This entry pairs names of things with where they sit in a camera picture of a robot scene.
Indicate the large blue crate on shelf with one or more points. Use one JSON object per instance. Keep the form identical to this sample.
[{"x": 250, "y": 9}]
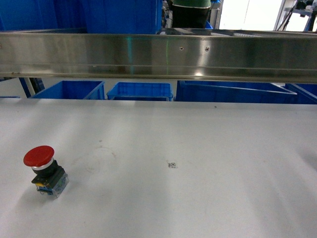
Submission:
[{"x": 97, "y": 16}]

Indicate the stainless steel shelf beam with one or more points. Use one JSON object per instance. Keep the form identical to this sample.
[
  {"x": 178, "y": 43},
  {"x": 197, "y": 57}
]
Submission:
[{"x": 215, "y": 55}]

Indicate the blue bin below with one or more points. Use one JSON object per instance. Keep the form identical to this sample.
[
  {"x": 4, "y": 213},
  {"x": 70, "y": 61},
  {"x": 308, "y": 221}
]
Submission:
[
  {"x": 141, "y": 91},
  {"x": 74, "y": 90}
]

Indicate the blue bin below left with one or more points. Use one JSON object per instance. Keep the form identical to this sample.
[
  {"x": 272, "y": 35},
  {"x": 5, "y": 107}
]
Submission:
[{"x": 74, "y": 90}]

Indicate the small QR code sticker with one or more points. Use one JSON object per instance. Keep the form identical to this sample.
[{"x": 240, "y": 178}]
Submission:
[{"x": 172, "y": 165}]

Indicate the red mushroom push button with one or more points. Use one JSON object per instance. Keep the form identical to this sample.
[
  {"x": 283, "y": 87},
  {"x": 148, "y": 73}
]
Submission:
[{"x": 51, "y": 178}]

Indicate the person in green shirt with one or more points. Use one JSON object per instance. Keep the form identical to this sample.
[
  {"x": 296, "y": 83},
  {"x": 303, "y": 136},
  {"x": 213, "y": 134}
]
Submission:
[{"x": 190, "y": 13}]

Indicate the large blue bin below right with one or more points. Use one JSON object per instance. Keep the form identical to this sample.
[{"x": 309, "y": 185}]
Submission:
[{"x": 233, "y": 92}]

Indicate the blue bin below middle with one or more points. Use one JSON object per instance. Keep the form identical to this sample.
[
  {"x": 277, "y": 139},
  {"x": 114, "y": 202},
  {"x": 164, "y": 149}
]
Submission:
[{"x": 141, "y": 91}]

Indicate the blue bin far right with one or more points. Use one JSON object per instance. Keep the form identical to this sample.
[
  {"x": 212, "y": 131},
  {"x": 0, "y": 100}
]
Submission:
[{"x": 305, "y": 93}]

